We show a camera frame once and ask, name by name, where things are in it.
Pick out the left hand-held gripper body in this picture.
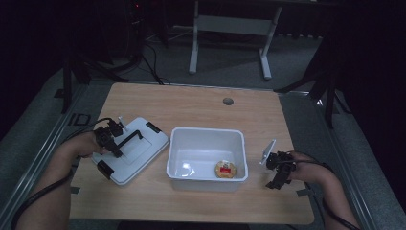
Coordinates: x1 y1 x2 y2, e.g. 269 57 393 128
93 116 128 153

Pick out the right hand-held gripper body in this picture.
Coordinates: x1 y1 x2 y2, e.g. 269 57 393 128
259 138 297 182

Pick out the white lid with black clips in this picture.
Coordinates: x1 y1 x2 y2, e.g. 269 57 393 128
91 116 170 187

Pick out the white plastic box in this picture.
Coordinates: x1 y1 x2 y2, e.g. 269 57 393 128
166 126 250 193

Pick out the person's left hand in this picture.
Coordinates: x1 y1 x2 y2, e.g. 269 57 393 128
67 130 110 159

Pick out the person's right hand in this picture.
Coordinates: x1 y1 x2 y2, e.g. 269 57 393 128
286 150 324 186

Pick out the black stand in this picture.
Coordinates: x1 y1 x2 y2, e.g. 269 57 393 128
61 47 144 115
274 32 352 129

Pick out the metal floor rail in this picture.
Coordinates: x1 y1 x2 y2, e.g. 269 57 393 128
0 83 89 224
314 92 381 230

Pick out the black floor cable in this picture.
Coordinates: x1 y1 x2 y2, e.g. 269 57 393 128
140 41 172 86

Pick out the white desk frame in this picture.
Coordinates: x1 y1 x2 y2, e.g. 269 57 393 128
188 0 282 81

